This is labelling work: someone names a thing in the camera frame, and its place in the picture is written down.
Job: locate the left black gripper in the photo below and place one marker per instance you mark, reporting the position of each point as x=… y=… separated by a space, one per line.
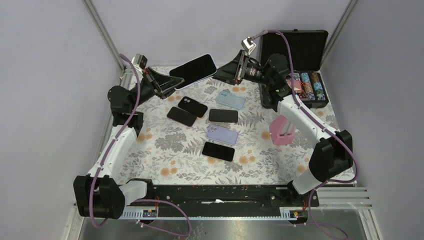
x=160 y=84

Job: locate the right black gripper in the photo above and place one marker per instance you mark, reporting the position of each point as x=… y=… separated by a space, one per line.
x=228 y=73

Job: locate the light blue phone case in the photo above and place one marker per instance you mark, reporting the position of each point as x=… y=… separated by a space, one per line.
x=230 y=100

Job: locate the black phone case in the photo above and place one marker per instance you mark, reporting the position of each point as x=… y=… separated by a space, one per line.
x=192 y=106

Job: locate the lilac phone case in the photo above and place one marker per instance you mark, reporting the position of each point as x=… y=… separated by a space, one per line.
x=222 y=135

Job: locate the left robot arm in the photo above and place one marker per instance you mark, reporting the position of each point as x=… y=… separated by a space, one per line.
x=97 y=193

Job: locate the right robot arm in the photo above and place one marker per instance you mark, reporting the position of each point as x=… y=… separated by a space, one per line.
x=333 y=150

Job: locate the black poker chip case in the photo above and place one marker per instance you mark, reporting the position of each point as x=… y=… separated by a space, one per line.
x=307 y=49

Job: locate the floral tablecloth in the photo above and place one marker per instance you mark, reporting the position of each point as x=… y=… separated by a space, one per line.
x=168 y=152

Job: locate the pink box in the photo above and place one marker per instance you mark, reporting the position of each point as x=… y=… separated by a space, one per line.
x=282 y=131

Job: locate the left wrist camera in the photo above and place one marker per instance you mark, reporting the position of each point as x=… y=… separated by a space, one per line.
x=139 y=61

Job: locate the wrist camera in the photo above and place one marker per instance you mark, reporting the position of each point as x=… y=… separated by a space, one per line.
x=248 y=45
x=139 y=61

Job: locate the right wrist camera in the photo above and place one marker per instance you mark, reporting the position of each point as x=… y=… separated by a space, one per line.
x=248 y=45

